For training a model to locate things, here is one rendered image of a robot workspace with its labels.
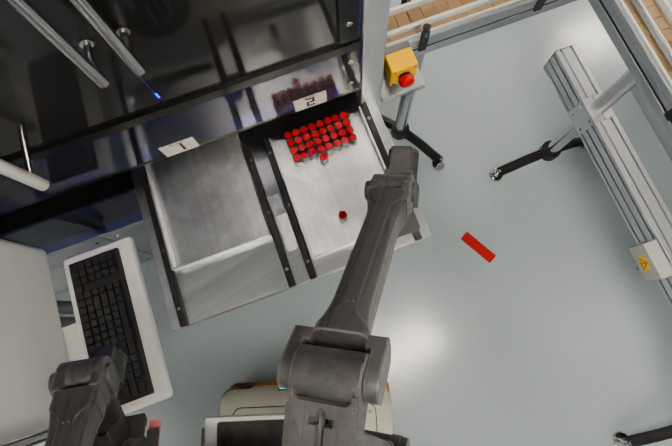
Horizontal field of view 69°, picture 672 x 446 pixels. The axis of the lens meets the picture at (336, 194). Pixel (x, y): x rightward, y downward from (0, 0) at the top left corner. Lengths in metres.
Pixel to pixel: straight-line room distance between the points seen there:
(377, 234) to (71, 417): 0.49
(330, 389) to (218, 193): 0.89
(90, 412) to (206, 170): 0.74
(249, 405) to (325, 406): 1.39
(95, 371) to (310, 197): 0.68
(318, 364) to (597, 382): 1.90
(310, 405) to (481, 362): 1.70
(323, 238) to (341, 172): 0.18
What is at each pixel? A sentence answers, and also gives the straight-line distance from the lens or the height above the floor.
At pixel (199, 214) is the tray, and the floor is 0.88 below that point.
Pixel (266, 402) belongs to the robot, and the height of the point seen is 0.28.
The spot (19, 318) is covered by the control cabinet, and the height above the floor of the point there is 0.97.
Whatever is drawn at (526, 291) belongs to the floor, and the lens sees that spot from 2.25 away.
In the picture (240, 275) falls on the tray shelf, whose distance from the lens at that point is 1.28.
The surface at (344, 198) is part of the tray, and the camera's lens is 1.28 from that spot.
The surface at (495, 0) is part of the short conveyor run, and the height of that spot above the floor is 0.96.
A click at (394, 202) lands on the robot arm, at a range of 0.75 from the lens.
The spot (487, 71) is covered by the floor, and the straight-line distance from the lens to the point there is 2.50.
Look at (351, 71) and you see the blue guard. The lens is 1.18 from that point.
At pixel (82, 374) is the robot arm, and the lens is 0.86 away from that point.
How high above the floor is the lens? 2.12
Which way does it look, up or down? 75 degrees down
